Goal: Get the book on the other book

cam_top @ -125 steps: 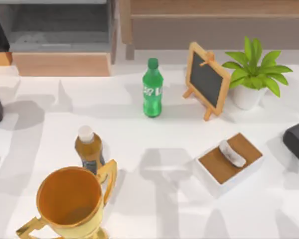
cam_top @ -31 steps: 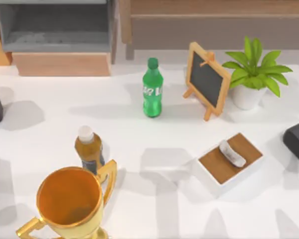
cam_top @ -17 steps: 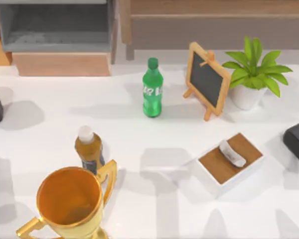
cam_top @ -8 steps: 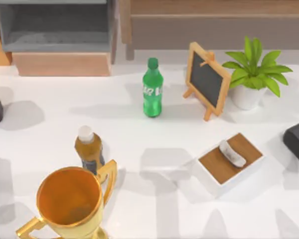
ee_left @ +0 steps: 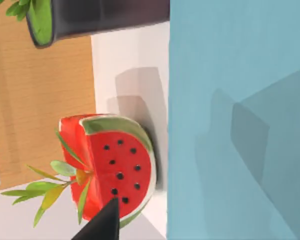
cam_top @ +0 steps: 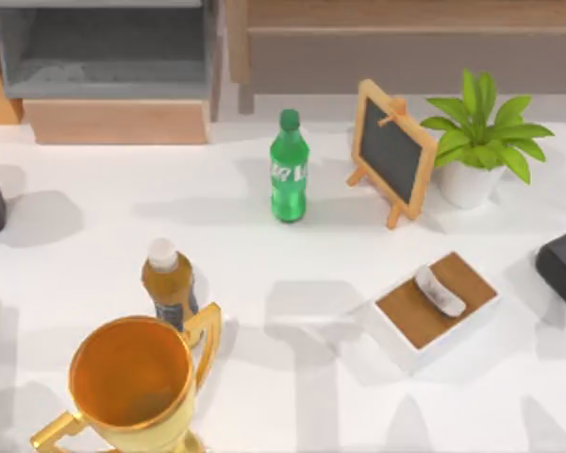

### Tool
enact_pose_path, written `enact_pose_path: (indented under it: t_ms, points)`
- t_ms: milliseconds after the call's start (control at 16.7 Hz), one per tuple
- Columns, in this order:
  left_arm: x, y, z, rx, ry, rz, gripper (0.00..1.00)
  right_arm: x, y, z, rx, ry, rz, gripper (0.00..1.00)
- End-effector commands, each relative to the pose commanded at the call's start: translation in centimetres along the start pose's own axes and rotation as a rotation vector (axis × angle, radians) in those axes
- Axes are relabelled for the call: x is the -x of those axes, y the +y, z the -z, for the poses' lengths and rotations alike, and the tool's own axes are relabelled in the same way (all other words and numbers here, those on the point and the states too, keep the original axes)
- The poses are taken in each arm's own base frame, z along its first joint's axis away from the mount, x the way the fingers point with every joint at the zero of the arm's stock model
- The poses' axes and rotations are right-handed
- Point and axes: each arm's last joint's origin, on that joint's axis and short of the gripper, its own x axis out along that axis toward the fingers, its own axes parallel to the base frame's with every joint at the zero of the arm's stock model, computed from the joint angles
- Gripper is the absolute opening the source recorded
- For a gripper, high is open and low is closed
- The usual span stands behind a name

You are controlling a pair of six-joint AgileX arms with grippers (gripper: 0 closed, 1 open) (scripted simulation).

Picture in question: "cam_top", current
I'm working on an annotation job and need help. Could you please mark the gold trophy cup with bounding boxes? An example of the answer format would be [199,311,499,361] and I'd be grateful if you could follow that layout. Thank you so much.
[29,302,224,453]

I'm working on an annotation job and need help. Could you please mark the green bottle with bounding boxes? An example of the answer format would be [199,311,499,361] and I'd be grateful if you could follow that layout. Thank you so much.
[269,109,310,225]

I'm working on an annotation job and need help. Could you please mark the wooden framed blackboard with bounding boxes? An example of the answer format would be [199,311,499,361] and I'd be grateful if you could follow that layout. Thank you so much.
[345,78,440,231]

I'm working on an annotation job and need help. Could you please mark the pale wooden drawer front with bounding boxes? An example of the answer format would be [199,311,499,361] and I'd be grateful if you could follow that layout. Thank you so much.
[22,98,210,145]

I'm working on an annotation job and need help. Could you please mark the green plant in white pot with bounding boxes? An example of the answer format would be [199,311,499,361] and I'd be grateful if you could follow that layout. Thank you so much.
[420,67,557,210]

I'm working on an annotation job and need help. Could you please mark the wooden shelf unit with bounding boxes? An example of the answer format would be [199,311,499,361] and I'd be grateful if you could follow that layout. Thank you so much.
[225,0,566,115]

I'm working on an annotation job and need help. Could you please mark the wooden coaster with white rim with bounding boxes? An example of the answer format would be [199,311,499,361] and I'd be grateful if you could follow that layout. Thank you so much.
[374,251,500,354]

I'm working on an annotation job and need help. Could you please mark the white computer mouse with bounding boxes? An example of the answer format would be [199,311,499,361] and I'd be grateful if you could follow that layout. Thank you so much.
[413,264,467,319]

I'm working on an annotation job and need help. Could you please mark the black stapler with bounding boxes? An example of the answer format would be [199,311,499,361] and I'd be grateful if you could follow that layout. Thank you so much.
[534,231,566,320]

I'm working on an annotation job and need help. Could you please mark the brown bottle with white cap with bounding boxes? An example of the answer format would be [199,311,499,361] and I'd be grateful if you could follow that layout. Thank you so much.
[140,237,201,334]

